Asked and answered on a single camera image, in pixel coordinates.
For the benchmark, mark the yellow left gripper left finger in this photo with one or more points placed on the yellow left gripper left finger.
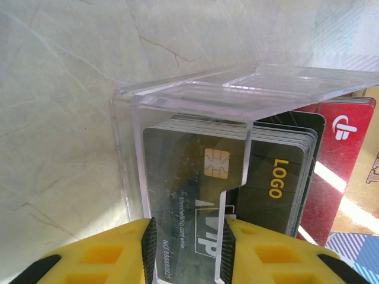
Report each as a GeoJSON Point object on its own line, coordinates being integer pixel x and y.
{"type": "Point", "coordinates": [103, 260]}

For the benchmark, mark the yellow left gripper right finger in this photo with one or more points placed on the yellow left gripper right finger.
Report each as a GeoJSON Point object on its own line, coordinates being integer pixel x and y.
{"type": "Point", "coordinates": [272, 260]}

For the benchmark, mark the black VIP card stack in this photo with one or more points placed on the black VIP card stack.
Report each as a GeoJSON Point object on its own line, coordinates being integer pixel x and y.
{"type": "Point", "coordinates": [260, 165]}

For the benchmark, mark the red card stack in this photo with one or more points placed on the red card stack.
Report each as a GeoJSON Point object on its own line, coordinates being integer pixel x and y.
{"type": "Point", "coordinates": [355, 148]}

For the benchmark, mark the clear acrylic card stand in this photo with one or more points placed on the clear acrylic card stand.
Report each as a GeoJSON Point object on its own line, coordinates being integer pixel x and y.
{"type": "Point", "coordinates": [189, 94]}

